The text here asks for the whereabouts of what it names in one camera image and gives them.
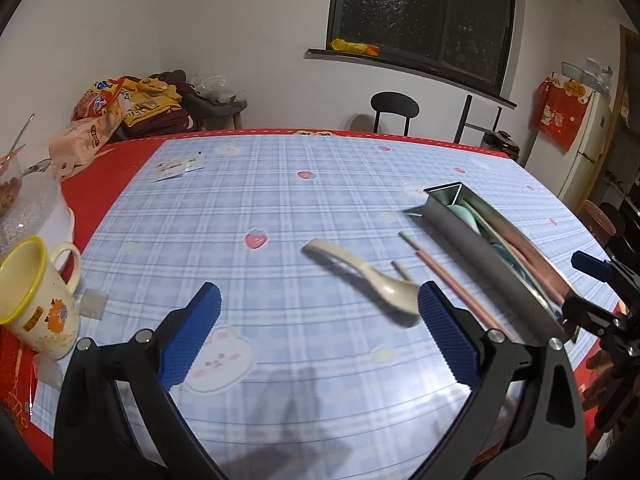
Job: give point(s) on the pink spoon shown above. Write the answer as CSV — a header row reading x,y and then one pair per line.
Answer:
x,y
535,255

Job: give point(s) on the yellow packet pile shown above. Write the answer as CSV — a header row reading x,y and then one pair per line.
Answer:
x,y
150,100

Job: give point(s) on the orange snack bag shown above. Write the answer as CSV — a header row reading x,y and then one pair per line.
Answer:
x,y
97,97

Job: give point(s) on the dark cooking pot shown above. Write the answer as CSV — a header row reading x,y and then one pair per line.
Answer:
x,y
500,144

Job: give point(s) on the cream mug yellow rim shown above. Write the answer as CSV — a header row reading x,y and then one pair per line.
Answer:
x,y
35,310

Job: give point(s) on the white refrigerator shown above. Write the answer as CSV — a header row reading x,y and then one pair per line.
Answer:
x,y
587,160

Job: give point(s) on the white plastic container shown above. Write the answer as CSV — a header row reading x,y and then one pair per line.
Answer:
x,y
45,210

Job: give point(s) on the stainless steel utensil tray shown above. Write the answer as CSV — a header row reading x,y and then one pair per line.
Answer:
x,y
465,240

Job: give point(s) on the dark stool with plastic bags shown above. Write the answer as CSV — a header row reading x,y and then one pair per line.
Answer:
x,y
215,102

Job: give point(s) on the black round-back chair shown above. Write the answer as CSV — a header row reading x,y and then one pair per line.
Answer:
x,y
395,105

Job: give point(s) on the red printed cloth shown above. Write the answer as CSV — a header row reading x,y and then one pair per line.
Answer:
x,y
560,110

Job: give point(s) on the person's right hand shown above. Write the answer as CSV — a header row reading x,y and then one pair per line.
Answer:
x,y
597,362

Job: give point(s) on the dark window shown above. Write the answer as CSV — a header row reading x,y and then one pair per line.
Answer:
x,y
425,5

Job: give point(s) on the beige chopstick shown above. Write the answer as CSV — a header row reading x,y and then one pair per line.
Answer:
x,y
400,270

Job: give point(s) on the white paper card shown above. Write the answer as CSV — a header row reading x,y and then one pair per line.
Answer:
x,y
177,169

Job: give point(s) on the dark red cloth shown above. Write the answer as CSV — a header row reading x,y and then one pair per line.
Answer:
x,y
160,122

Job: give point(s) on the clear bowl of snacks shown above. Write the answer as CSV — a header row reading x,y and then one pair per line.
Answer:
x,y
9,190

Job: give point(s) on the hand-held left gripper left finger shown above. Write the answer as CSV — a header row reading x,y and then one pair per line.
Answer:
x,y
192,340

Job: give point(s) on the pink chopstick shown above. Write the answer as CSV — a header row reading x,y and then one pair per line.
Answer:
x,y
440,270

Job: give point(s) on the green spoon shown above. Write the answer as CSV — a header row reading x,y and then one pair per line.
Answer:
x,y
457,214

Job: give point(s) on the pink plastic stool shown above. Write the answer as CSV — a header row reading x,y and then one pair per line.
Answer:
x,y
597,220

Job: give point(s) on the orange packet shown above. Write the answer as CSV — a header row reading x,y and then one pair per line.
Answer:
x,y
352,46

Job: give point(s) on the clear containers on refrigerator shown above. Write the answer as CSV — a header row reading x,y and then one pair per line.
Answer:
x,y
587,75

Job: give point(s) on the beige spoon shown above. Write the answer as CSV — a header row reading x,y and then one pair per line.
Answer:
x,y
385,295

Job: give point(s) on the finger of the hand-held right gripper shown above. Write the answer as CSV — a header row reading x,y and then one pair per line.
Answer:
x,y
592,266
585,310

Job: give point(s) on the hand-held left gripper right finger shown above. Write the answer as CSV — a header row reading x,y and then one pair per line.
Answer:
x,y
445,335

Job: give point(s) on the pink snack bag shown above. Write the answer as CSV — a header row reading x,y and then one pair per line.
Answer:
x,y
82,142

